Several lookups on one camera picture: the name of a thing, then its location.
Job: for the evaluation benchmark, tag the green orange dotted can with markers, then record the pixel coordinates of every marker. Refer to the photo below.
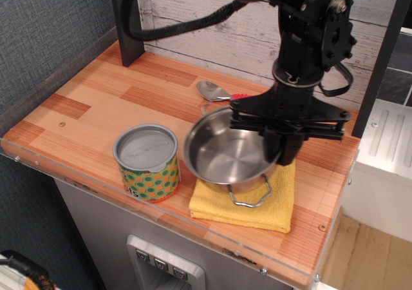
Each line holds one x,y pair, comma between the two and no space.
147,156

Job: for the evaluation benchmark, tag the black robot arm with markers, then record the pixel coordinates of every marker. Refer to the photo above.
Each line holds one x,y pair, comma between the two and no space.
315,37

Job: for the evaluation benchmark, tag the stainless steel pot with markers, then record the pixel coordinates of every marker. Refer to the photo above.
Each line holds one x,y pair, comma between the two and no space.
228,160

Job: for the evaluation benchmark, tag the silver dispenser panel with buttons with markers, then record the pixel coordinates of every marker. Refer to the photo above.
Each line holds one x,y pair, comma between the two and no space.
157,268

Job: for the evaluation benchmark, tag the dark grey post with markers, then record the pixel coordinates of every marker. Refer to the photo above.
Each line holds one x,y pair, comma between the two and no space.
130,49
396,20

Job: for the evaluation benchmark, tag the orange object at corner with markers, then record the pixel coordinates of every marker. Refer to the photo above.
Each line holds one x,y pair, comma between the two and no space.
30,285

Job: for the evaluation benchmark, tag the white toy sink unit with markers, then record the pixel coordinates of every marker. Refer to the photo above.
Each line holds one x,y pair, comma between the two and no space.
378,191

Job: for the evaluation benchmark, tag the spoon with red handle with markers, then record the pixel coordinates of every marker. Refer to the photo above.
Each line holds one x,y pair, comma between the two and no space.
213,92

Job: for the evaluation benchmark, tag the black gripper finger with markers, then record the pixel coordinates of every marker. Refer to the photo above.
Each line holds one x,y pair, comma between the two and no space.
290,144
272,145

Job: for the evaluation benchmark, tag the dark grey left post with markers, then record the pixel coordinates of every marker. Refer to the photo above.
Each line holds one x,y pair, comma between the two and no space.
130,49

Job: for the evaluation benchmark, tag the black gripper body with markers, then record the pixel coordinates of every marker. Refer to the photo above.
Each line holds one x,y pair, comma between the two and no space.
288,110

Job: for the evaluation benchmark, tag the dark grey right post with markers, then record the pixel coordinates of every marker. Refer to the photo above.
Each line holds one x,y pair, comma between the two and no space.
396,20

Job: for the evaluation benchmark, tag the clear acrylic edge guard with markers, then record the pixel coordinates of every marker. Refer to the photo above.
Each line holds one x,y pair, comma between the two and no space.
294,258

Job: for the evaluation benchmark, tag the yellow folded cloth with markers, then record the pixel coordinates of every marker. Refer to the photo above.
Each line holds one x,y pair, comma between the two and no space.
252,208

